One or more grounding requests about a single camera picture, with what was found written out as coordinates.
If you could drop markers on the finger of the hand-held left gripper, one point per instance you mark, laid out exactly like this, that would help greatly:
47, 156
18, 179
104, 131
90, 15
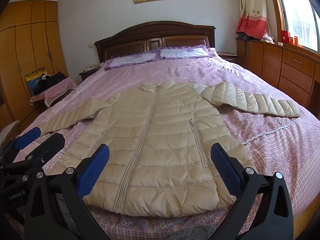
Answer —
51, 145
27, 137

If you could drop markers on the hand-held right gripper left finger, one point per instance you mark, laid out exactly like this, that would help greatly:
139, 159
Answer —
93, 172

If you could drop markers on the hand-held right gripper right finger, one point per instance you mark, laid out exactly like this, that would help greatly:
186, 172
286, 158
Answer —
225, 170

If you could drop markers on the beige puffer jacket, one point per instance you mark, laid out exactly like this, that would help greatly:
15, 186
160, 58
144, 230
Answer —
162, 142

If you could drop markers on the wooden dressing table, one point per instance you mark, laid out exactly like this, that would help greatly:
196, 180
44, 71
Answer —
7, 128

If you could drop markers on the pink floral bedspread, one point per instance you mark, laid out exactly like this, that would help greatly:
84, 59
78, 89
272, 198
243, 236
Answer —
250, 130

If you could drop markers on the stool with pink cloth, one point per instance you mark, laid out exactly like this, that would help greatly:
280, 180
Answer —
57, 87

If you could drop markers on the black bag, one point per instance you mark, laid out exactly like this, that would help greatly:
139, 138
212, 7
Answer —
53, 78

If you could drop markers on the dark wooden nightstand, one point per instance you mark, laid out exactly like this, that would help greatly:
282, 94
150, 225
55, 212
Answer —
86, 75
228, 55

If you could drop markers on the orange wooden wardrobe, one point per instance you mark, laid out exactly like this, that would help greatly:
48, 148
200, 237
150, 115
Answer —
25, 42

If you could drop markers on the white purple-frilled pillow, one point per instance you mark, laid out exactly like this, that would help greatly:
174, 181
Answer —
130, 60
182, 52

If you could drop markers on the wooden cabinet with drawers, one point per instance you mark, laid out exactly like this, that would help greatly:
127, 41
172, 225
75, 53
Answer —
275, 60

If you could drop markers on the dark cloth pile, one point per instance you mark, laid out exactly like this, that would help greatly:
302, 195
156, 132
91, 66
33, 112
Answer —
243, 36

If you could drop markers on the large red box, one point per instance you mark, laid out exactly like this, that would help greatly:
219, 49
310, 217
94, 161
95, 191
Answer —
285, 37

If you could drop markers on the small red box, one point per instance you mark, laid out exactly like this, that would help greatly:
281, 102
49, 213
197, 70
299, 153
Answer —
296, 40

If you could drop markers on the dark wooden headboard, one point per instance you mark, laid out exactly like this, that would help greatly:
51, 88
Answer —
150, 33

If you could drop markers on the floral curtain with red hem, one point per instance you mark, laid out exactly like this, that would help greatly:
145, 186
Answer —
250, 10

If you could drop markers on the wooden-framed window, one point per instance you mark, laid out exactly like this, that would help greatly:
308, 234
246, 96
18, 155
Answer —
300, 17

